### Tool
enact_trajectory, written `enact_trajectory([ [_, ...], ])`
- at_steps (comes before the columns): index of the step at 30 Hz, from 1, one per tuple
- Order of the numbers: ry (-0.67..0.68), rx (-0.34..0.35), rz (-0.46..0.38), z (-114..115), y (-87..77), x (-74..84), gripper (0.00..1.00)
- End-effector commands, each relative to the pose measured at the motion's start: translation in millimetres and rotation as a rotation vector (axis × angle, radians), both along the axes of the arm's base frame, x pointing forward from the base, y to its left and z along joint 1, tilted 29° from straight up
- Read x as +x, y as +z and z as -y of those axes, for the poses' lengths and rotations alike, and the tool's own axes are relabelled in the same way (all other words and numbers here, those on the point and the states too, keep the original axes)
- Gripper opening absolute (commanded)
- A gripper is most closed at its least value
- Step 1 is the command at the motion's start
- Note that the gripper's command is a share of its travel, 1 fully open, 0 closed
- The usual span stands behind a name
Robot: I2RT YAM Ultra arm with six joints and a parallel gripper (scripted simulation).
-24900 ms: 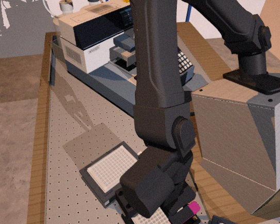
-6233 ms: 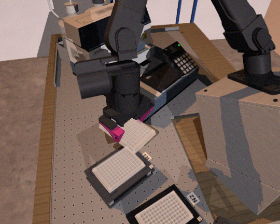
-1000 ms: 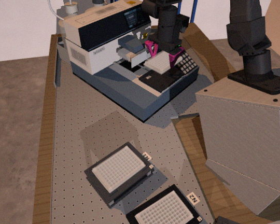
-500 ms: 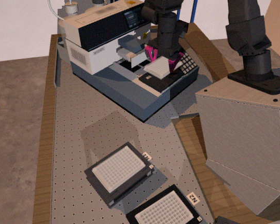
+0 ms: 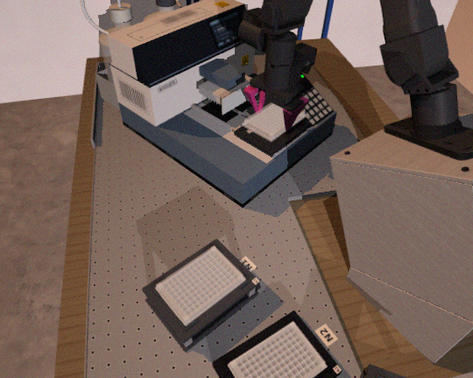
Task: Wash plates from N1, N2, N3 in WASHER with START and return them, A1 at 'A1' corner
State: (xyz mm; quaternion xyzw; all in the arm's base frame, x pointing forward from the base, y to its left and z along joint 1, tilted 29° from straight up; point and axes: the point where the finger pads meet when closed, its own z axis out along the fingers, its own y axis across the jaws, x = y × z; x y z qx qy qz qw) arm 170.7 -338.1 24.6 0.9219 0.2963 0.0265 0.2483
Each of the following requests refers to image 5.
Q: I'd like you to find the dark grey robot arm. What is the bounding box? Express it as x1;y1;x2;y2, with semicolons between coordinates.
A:
238;0;473;160

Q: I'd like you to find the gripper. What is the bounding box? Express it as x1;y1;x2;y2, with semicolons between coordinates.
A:
244;60;309;131

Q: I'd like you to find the white well plate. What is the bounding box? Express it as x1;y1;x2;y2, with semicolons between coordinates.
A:
242;103;306;142
155;246;246;326
228;321;327;378

